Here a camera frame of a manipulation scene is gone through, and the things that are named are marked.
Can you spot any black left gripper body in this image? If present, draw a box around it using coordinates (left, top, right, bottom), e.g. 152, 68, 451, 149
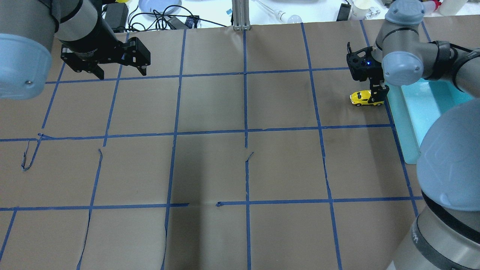
60, 37, 130, 74

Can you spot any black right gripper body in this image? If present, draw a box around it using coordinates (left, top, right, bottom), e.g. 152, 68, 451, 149
346, 42, 386, 90

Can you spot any yellow toy beetle car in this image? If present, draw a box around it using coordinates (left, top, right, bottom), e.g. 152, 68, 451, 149
349, 90, 384, 107

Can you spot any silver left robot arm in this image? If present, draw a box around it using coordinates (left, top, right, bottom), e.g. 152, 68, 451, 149
0, 0, 151, 100

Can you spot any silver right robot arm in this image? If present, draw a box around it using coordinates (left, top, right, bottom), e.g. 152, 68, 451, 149
346, 0, 479, 270

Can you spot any teal plastic bin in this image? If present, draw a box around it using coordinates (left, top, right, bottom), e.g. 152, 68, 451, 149
387, 79, 473, 164

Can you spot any black power brick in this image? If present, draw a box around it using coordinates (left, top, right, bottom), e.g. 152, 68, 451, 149
104, 2, 129, 33

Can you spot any blue plastic plate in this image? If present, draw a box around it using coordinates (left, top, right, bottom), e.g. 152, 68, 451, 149
138, 0, 182, 17

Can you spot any white paper cup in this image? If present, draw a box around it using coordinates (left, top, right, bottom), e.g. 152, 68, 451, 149
349, 0, 372, 21

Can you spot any aluminium frame post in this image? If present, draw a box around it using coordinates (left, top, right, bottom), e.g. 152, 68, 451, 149
231, 0, 251, 31

